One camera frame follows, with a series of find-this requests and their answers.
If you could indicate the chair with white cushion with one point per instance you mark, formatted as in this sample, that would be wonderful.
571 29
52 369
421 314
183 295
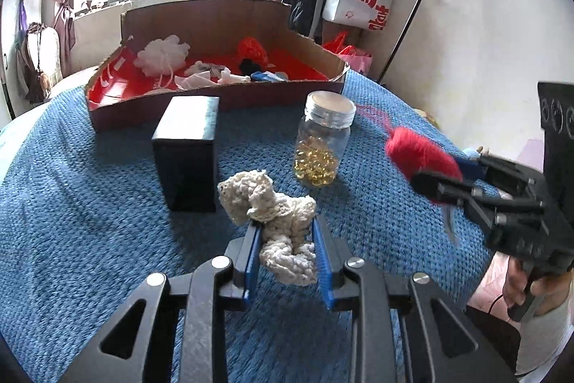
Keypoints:
47 55

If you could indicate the person's right forearm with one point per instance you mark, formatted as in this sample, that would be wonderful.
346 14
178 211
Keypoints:
547 342

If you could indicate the cream crochet scrunchie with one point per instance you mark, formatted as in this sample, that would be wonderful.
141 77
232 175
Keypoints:
282 221

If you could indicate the white wardrobe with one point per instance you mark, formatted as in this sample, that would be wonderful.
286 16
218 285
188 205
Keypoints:
18 28

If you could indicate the blue knitted blanket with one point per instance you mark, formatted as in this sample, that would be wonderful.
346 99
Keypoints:
89 208

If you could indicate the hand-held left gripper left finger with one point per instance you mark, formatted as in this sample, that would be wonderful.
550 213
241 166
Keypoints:
253 257

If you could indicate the pink garment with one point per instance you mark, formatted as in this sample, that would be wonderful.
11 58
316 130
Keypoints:
486 288

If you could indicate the white mesh bath puff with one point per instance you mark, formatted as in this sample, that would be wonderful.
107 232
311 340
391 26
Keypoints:
161 53

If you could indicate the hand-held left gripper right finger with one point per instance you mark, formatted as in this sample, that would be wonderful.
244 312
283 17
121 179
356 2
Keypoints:
322 262

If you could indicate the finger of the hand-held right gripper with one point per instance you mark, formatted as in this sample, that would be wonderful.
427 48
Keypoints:
448 192
502 176

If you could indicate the cardboard box with red lining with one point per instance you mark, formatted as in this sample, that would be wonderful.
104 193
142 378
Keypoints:
134 105

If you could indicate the blue cloth piece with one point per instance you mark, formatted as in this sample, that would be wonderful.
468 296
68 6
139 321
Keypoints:
269 75

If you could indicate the red yarn ball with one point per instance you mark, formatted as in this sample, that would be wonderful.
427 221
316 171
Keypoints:
421 152

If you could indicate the pink bag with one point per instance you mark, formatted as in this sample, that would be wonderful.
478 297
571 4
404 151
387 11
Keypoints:
354 57

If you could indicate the red knitted pouch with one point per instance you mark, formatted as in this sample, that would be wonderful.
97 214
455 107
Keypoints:
253 48

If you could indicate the glass jar of yellow capsules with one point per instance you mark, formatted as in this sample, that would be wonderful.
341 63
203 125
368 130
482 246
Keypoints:
320 140

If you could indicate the black fuzzy scrunchie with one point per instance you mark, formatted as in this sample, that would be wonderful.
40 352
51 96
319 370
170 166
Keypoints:
247 65

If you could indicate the black rectangular box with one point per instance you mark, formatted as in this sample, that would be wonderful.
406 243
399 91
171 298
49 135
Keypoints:
186 158

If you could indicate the person's right hand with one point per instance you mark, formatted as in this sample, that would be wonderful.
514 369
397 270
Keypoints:
549 293

